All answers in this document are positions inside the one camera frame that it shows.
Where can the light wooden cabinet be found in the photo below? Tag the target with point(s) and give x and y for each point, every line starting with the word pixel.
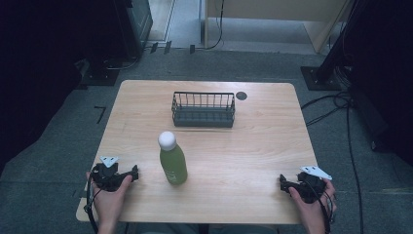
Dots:
pixel 276 19

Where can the black metal stand base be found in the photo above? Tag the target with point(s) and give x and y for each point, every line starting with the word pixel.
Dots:
pixel 319 79
pixel 100 77

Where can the black equipment case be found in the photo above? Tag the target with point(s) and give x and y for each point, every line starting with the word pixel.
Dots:
pixel 138 26

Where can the person's left hand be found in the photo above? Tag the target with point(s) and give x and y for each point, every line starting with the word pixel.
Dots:
pixel 108 201

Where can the black round table grommet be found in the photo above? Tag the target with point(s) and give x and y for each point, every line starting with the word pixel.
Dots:
pixel 241 96

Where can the person's right hand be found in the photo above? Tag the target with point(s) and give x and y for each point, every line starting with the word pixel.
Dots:
pixel 311 211

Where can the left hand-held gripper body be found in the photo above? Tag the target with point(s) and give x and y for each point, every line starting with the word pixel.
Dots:
pixel 105 177

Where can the green bottle with white cap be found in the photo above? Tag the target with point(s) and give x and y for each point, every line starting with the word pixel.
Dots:
pixel 173 162

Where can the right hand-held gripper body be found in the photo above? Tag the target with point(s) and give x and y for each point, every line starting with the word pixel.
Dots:
pixel 310 188

